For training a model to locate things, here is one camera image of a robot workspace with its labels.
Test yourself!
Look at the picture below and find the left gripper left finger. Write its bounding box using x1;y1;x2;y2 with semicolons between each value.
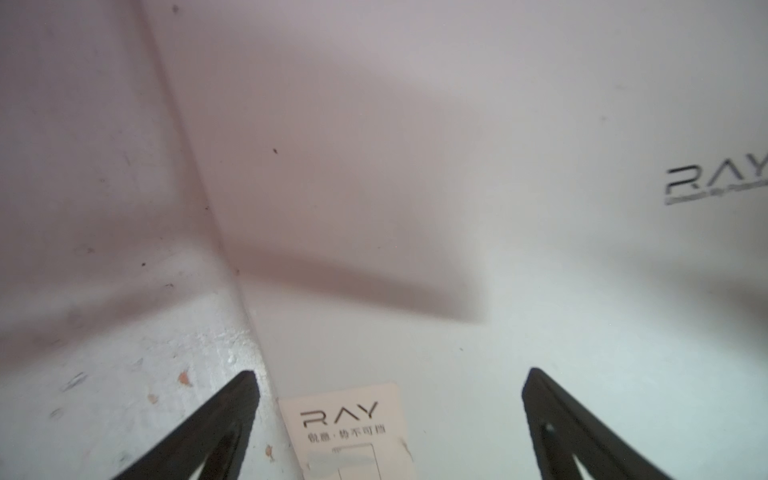
116;370;260;479

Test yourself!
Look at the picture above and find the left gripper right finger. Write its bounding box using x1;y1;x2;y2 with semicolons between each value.
522;368;670;480

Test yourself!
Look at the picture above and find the white folder black inside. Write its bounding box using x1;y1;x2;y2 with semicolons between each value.
142;1;767;479

